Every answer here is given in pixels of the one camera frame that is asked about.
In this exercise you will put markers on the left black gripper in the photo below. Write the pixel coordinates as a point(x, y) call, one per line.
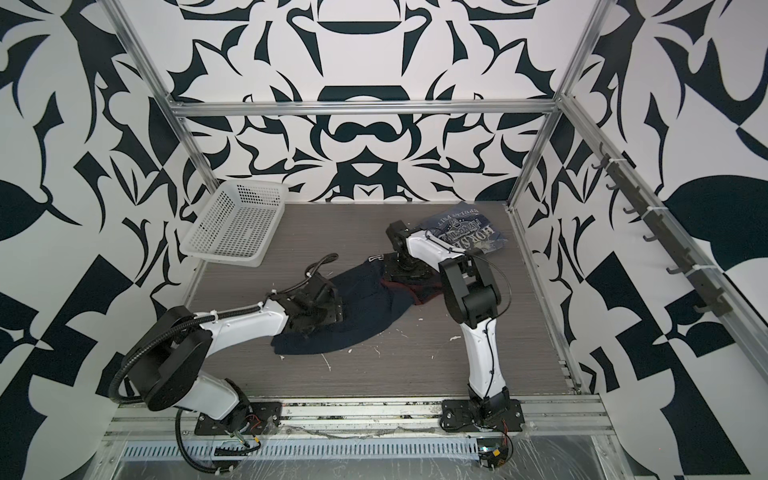
point(336, 310)

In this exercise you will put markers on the blue-grey tank top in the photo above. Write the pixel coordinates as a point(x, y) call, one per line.
point(463, 226)

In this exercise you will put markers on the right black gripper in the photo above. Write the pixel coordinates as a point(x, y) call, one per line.
point(420, 272)

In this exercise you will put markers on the aluminium front rail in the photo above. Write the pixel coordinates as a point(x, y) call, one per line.
point(347, 417)

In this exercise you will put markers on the dark navy tank top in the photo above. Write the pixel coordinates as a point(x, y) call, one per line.
point(373, 295)

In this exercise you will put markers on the grey wall hook rack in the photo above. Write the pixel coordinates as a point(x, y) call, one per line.
point(666, 230)

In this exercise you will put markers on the aluminium frame back crossbar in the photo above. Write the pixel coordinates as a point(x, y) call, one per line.
point(187, 110)

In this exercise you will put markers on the green circuit board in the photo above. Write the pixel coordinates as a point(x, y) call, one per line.
point(495, 452)

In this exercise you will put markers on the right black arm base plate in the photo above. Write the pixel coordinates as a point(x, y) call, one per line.
point(461, 416)

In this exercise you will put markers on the white slotted cable duct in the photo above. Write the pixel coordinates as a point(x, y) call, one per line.
point(340, 449)

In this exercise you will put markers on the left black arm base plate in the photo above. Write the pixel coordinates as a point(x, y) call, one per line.
point(258, 418)

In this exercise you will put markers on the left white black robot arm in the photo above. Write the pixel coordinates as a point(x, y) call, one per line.
point(165, 367)

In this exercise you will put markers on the white plastic laundry basket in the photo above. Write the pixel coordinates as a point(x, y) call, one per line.
point(238, 223)

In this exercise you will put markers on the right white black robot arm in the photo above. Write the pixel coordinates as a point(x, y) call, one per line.
point(472, 298)

